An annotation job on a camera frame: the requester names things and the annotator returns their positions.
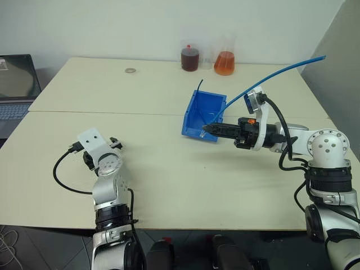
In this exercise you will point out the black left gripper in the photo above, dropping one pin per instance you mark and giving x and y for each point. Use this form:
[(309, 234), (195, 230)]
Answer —
[(90, 162)]

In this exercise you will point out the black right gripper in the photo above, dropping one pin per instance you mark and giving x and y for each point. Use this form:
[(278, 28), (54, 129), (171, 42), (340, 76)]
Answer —
[(246, 135)]

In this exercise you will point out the white clear coupler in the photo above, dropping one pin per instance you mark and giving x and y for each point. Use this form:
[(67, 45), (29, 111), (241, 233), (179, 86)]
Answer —
[(203, 134)]

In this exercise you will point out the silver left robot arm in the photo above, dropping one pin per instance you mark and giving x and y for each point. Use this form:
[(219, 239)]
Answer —
[(109, 164)]

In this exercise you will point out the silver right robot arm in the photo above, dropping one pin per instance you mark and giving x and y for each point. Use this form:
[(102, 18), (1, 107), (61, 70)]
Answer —
[(326, 146)]

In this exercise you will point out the blue plastic bin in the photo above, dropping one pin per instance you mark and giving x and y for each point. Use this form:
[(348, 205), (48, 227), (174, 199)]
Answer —
[(205, 104)]

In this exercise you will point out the flask with orange liquid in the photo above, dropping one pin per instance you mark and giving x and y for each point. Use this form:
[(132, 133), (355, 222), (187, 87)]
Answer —
[(224, 63)]

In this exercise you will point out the small clear glass beaker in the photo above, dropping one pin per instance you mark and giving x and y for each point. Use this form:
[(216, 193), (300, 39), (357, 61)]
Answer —
[(206, 62)]

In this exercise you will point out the bottle with dark red liquid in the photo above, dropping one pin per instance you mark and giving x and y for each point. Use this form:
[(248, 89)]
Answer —
[(190, 60)]

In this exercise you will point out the dark rounded shape red tab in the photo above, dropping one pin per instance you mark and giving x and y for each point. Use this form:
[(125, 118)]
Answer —
[(160, 254)]

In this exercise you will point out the grey open laptop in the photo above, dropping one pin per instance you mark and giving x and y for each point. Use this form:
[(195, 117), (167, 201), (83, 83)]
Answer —
[(17, 76)]

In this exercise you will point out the large dark rounded shape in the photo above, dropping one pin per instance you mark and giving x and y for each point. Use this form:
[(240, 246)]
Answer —
[(227, 253)]

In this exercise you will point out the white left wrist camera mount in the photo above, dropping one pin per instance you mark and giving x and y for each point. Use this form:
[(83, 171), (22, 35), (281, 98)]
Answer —
[(92, 140)]

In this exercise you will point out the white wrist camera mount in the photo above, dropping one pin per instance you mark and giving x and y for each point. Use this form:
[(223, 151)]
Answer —
[(92, 140), (263, 118)]

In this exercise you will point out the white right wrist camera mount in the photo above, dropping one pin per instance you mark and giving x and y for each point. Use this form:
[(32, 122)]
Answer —
[(263, 118)]

